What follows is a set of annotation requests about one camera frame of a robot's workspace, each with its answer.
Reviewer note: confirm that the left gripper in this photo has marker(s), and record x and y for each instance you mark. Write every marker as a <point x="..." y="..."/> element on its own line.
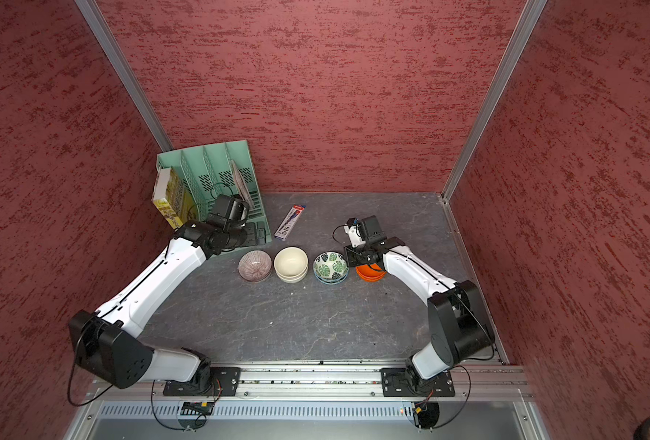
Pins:
<point x="240" y="245"/>

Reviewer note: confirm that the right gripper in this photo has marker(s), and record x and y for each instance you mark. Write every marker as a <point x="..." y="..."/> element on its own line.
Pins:
<point x="351" y="260"/>

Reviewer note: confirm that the orange bowl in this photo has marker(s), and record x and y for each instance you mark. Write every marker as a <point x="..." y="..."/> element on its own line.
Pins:
<point x="370" y="279"/>
<point x="369" y="270"/>

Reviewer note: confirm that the purple striped bowl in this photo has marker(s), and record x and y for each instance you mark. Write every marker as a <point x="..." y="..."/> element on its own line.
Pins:
<point x="255" y="266"/>

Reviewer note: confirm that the green leaf bowl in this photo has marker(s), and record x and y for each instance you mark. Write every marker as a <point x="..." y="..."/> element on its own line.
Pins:
<point x="330" y="265"/>
<point x="331" y="281"/>

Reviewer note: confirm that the cream bowl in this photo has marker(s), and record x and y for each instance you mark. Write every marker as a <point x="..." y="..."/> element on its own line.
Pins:
<point x="292" y="278"/>
<point x="291" y="260"/>

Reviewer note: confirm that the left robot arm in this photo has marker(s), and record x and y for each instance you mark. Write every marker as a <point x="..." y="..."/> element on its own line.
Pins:
<point x="105" y="342"/>

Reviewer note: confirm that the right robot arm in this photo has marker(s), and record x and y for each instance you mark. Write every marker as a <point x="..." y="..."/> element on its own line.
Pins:
<point x="457" y="333"/>

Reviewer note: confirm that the grey folder in organizer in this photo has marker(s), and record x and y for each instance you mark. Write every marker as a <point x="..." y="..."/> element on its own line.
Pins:
<point x="240" y="184"/>

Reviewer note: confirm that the green file organizer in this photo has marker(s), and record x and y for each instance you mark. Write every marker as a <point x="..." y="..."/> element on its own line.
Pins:
<point x="207" y="172"/>

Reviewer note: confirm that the pen blister pack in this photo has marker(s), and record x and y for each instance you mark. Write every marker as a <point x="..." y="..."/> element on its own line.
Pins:
<point x="289" y="222"/>

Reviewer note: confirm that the yellow book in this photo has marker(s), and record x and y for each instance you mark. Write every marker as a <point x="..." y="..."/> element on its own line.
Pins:
<point x="173" y="199"/>

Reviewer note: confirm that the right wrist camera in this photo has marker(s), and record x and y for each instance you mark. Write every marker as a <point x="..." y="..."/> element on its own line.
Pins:
<point x="352" y="230"/>

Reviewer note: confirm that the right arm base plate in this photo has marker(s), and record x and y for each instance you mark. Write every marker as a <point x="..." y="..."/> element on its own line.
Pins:
<point x="405" y="382"/>

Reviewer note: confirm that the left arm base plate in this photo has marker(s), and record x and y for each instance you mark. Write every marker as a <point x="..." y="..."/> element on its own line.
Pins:
<point x="226" y="380"/>

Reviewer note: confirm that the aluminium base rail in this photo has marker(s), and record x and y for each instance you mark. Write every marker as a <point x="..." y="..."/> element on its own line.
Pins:
<point x="361" y="381"/>

